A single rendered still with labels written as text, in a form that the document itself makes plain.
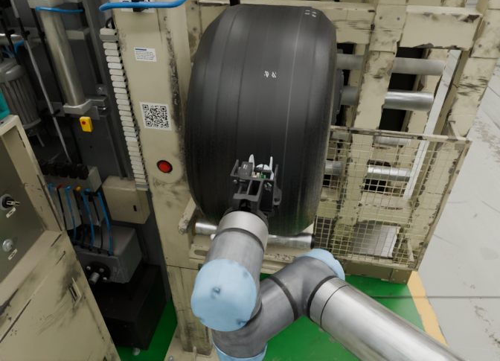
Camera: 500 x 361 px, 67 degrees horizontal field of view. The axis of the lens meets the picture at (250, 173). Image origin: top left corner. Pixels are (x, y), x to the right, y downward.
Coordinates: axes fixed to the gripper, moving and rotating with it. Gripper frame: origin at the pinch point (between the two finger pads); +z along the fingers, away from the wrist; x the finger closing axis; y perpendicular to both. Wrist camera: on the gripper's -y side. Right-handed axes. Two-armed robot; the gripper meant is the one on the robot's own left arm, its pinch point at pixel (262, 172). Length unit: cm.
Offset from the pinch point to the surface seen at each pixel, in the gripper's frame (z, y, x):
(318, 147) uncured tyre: 4.8, 4.4, -10.3
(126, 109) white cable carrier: 22.1, 0.0, 38.8
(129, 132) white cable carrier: 22.8, -7.0, 39.5
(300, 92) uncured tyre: 6.8, 14.4, -5.6
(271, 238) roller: 16.7, -31.4, -1.8
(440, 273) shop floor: 100, -113, -89
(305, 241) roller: 16.8, -30.9, -11.0
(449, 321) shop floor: 71, -116, -87
